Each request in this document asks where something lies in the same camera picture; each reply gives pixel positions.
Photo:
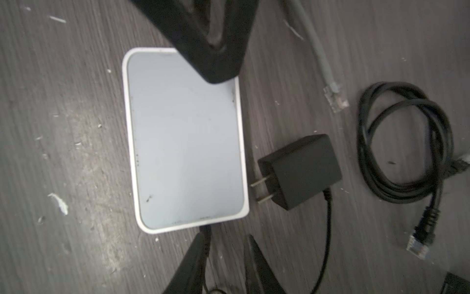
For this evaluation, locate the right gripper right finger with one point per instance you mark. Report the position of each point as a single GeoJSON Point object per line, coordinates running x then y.
{"type": "Point", "coordinates": [260, 278]}

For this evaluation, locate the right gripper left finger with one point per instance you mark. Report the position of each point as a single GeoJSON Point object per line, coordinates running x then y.
{"type": "Point", "coordinates": [189, 276]}

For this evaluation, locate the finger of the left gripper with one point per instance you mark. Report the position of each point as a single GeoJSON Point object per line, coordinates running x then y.
{"type": "Point", "coordinates": [186, 24]}

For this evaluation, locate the black power adapter with cable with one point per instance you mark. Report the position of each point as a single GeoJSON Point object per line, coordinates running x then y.
{"type": "Point", "coordinates": [299, 171]}

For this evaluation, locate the white network switch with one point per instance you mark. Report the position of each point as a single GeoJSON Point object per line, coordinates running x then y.
{"type": "Point", "coordinates": [186, 143]}

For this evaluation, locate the black flat switch box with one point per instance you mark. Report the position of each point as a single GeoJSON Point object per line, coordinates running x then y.
{"type": "Point", "coordinates": [454, 284]}

